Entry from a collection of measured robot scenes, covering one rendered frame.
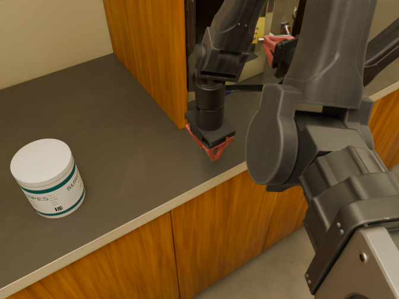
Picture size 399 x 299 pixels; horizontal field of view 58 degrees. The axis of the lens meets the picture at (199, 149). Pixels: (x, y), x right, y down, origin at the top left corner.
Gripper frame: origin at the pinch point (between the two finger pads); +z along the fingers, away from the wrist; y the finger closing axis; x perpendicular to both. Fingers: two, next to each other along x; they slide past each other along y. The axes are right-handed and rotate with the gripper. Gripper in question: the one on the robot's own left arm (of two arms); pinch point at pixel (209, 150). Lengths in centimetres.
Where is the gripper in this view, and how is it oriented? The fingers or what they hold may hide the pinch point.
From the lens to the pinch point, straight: 80.7
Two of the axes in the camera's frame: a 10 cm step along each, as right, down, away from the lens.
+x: -8.4, 4.1, -3.6
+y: -5.5, -6.2, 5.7
